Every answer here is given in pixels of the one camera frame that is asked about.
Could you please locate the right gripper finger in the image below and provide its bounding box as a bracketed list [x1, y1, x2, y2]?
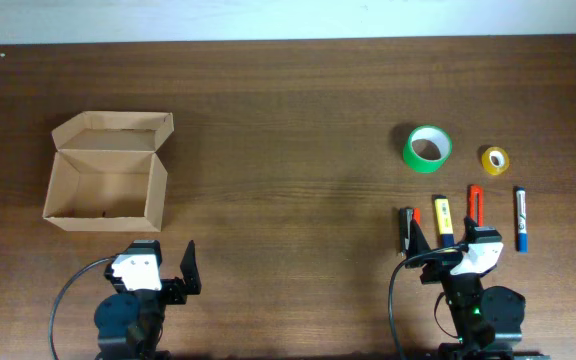
[463, 216, 478, 244]
[406, 219, 430, 256]

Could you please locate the orange utility knife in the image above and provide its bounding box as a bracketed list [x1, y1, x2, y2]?
[468, 184, 484, 226]

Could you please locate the blue white marker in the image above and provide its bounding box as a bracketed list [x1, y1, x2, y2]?
[515, 187, 528, 253]

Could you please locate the small yellow tape roll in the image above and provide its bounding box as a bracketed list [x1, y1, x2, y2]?
[481, 147, 510, 176]

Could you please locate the green tape roll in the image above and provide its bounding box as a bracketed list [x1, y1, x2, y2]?
[402, 125, 452, 174]

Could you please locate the cardboard box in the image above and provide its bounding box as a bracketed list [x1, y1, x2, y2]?
[42, 111, 174, 232]

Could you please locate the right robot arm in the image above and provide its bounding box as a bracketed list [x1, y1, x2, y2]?
[406, 217, 526, 359]

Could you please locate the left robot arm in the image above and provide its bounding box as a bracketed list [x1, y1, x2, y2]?
[94, 240, 202, 360]

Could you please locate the black orange stapler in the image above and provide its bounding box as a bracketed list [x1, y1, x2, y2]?
[399, 207, 421, 257]

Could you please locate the yellow blue highlighter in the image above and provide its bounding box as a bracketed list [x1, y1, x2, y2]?
[434, 195, 455, 247]

